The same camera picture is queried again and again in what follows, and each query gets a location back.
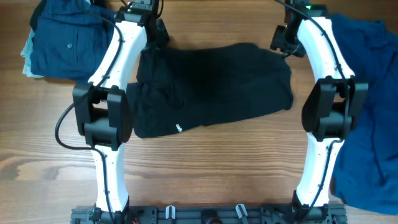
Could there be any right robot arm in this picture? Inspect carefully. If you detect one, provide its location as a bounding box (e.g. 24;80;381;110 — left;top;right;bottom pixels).
271;1;368;223

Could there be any black t-shirt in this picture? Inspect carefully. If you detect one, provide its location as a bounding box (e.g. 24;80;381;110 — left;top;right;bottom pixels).
127;43;294;138

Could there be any blue t-shirt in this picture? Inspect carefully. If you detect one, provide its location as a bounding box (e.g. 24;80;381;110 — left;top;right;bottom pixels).
331;14;397;215

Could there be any folded dark blue shirt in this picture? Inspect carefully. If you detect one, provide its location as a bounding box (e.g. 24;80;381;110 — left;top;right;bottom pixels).
30;0;115;83

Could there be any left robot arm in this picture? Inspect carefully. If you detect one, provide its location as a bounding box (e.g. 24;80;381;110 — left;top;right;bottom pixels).
70;1;167;223

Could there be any folded light grey garment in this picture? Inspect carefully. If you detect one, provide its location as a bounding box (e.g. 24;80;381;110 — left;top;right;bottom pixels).
21;29;43;78

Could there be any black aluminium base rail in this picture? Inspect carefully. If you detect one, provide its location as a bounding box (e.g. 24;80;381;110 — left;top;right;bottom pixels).
70;202;348;224

